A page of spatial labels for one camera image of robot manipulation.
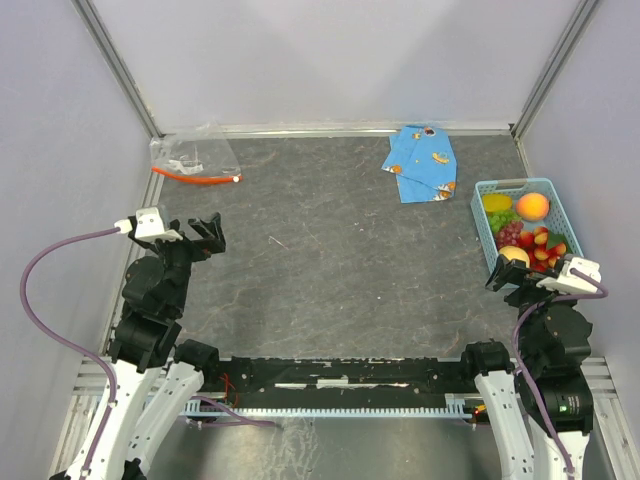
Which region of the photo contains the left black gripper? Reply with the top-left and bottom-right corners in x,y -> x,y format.
130,211 -> 225,312

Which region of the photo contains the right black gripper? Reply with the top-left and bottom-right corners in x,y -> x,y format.
484,252 -> 578,363

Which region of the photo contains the yellow pear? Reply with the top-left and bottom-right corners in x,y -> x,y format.
498,245 -> 530,268

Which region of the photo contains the orange peach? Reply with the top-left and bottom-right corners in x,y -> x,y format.
515,192 -> 550,223

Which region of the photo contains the yellow starfruit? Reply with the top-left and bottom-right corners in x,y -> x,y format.
482,193 -> 513,214

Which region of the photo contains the clear zip bag orange zipper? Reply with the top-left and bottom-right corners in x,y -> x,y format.
149,123 -> 243,185

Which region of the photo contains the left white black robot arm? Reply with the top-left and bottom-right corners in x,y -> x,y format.
56,206 -> 226,479

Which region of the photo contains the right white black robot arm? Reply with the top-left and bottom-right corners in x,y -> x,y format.
458,254 -> 608,479

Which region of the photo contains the purple grapes bunch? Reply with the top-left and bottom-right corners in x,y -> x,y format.
495,221 -> 524,250

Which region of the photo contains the green grapes bunch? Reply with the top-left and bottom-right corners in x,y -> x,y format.
487,209 -> 521,235

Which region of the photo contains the light blue plastic basket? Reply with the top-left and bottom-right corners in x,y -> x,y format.
470,178 -> 583,272

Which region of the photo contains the blue patterned cloth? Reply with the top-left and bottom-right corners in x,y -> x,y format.
381,125 -> 457,204

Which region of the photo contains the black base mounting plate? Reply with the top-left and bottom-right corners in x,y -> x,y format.
196,357 -> 482,408

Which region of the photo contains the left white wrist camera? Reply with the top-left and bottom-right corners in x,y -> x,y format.
114,205 -> 183,243

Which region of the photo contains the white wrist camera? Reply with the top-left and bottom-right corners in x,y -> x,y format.
535,254 -> 601,295
114,205 -> 183,243

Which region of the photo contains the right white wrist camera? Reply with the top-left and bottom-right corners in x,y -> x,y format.
535,254 -> 601,295

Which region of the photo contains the light blue cable duct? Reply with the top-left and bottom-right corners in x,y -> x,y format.
184,393 -> 474,417

